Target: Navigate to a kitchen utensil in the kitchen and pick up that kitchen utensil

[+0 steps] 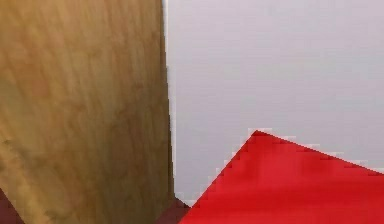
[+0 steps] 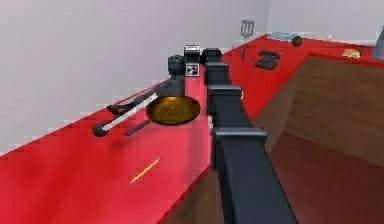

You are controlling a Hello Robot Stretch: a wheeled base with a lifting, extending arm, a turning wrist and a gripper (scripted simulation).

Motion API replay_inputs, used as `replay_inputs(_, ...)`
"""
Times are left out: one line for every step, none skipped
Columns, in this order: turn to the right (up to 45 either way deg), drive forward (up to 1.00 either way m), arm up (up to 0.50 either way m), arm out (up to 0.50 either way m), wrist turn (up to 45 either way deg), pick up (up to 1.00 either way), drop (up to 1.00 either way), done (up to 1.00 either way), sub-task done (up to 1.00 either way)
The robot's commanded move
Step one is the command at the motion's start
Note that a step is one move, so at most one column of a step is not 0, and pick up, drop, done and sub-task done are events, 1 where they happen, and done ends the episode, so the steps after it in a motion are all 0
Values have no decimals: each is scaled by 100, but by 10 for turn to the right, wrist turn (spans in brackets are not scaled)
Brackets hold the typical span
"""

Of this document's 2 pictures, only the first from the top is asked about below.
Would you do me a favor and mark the brown wooden cupboard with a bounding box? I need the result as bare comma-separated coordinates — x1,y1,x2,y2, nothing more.
0,0,177,224

